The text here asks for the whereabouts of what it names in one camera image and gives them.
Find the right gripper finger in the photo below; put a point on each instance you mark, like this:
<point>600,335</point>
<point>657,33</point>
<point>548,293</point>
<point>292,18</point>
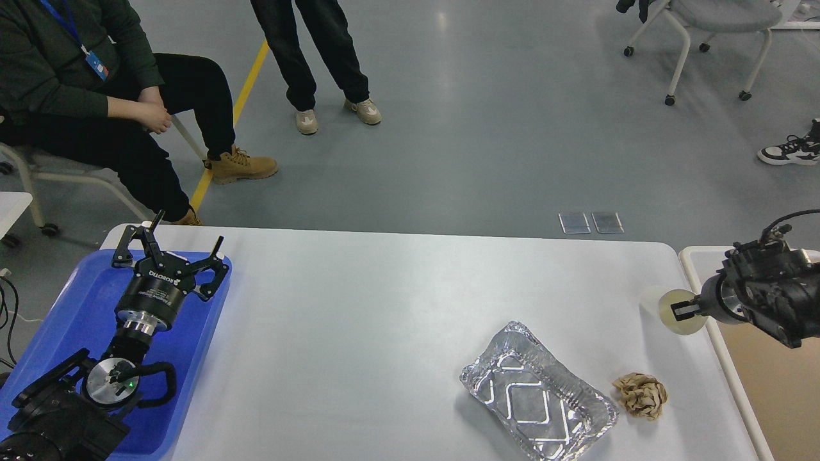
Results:
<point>686,310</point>

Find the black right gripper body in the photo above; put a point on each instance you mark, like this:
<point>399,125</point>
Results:
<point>718,300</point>

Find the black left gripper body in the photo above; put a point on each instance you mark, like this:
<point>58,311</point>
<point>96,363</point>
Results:
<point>155,294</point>

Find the white paper cup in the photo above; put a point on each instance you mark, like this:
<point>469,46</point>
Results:
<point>656,301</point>

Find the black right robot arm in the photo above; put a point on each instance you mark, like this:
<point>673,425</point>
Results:
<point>765,283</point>

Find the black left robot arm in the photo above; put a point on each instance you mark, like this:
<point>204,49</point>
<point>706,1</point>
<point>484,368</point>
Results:
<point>111,372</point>

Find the blue plastic tray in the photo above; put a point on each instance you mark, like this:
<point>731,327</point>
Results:
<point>83,317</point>

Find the crumpled brown paper ball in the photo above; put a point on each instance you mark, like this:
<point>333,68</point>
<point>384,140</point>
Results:
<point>642,395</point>

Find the beige plastic bin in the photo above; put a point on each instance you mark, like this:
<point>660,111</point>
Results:
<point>775,388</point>

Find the right floor socket plate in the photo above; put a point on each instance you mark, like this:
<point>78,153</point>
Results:
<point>608,223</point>

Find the floor socket plate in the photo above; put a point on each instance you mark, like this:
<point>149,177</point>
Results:
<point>608,223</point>
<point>574,223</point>

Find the white side table corner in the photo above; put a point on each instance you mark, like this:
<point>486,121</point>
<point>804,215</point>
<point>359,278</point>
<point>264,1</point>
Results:
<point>13,204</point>

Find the left floor socket plate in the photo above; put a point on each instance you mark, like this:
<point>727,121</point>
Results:
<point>574,223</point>

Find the white chair under seated person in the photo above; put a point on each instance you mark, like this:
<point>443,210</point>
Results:
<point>33,165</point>

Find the aluminium foil tray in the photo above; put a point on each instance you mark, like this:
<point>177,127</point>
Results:
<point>551,413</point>

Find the black white sneaker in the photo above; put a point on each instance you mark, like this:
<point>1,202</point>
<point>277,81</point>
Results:
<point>796,150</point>

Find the seated person green jacket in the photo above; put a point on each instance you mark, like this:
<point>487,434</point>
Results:
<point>80,81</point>

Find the grey office chair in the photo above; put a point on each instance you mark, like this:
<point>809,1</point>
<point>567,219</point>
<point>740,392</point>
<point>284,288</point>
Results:
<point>714,17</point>

